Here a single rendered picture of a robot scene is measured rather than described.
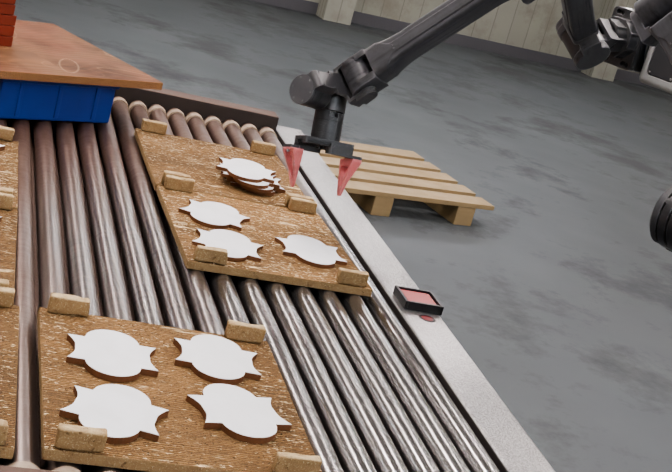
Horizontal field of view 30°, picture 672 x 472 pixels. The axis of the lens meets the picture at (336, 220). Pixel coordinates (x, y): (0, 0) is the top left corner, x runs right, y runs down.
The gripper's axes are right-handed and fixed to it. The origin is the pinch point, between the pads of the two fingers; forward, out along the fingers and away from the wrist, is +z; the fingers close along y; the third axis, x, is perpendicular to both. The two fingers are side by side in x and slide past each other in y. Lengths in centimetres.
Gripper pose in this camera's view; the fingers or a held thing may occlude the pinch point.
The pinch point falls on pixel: (316, 187)
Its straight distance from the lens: 240.2
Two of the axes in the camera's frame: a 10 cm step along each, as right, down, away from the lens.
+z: -1.8, 9.8, 0.0
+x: -3.5, -0.6, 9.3
